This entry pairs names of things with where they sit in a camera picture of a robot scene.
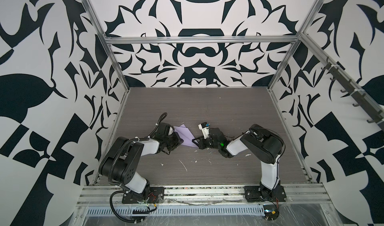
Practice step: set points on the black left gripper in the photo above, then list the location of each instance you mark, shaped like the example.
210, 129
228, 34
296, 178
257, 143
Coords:
178, 141

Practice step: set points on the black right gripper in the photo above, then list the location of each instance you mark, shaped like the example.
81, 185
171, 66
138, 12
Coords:
198, 142

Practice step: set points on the lilac square paper sheet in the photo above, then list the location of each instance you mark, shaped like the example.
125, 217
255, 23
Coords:
186, 135

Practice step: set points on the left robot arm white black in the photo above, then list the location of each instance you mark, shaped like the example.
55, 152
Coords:
120, 164

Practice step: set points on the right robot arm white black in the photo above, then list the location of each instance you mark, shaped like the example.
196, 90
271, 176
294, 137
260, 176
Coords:
266, 145

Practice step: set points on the small green circuit board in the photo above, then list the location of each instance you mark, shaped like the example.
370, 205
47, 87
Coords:
271, 212

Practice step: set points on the aluminium horizontal back bar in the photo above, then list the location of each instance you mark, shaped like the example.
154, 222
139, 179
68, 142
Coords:
199, 39

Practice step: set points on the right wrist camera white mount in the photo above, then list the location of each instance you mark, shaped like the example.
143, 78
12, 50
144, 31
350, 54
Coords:
205, 128

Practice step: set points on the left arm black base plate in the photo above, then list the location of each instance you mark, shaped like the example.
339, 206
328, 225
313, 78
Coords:
144, 195

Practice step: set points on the white slotted cable duct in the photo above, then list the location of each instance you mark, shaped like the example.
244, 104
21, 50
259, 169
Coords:
181, 210

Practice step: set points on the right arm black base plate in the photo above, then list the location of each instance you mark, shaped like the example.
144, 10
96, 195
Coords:
262, 194

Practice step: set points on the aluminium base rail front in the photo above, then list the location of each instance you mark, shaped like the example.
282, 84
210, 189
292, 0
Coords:
209, 195

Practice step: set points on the aluminium frame corner post left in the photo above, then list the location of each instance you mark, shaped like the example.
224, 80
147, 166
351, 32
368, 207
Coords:
101, 35

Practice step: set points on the aluminium frame corner post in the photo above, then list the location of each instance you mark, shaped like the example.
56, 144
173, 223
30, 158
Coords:
101, 35
316, 6

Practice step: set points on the hook rail on right wall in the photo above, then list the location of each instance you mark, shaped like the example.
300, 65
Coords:
360, 96

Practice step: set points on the aluminium frame corner post right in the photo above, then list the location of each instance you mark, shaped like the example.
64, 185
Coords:
316, 6

